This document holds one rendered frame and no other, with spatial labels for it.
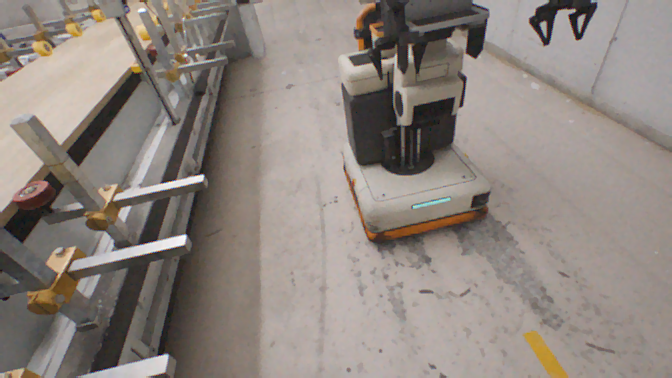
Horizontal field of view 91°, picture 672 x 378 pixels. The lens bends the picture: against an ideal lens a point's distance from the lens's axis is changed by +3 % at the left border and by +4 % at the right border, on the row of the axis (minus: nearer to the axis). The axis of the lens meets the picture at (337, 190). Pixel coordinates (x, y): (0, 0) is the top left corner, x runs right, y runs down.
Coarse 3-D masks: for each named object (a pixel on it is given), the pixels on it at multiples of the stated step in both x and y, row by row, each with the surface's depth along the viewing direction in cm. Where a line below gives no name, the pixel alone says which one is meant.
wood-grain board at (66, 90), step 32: (96, 32) 237; (160, 32) 209; (32, 64) 189; (64, 64) 179; (96, 64) 170; (128, 64) 162; (0, 96) 151; (32, 96) 144; (64, 96) 138; (96, 96) 133; (0, 128) 121; (64, 128) 112; (0, 160) 100; (32, 160) 98; (0, 192) 86; (0, 224) 78
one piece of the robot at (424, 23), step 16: (416, 0) 100; (432, 0) 101; (448, 0) 102; (464, 0) 103; (416, 16) 103; (432, 16) 104; (448, 16) 102; (464, 16) 99; (480, 16) 98; (432, 32) 109; (448, 32) 110; (480, 32) 106; (400, 48) 108; (480, 48) 108; (400, 64) 111
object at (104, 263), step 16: (160, 240) 72; (176, 240) 71; (96, 256) 71; (112, 256) 70; (128, 256) 69; (144, 256) 70; (160, 256) 71; (80, 272) 69; (96, 272) 70; (0, 288) 68; (16, 288) 69
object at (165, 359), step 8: (144, 360) 54; (152, 360) 54; (160, 360) 54; (168, 360) 54; (120, 368) 54; (128, 368) 54; (136, 368) 54; (144, 368) 53; (152, 368) 53; (160, 368) 53; (168, 368) 54; (80, 376) 54; (88, 376) 54; (96, 376) 54; (104, 376) 53; (112, 376) 53; (120, 376) 53; (128, 376) 53; (136, 376) 53; (144, 376) 52; (152, 376) 53; (160, 376) 53; (168, 376) 54
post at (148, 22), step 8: (144, 8) 143; (144, 16) 144; (144, 24) 145; (152, 24) 146; (152, 32) 148; (152, 40) 150; (160, 40) 151; (160, 48) 153; (160, 56) 155; (168, 56) 157; (168, 64) 157; (176, 80) 163; (176, 88) 165
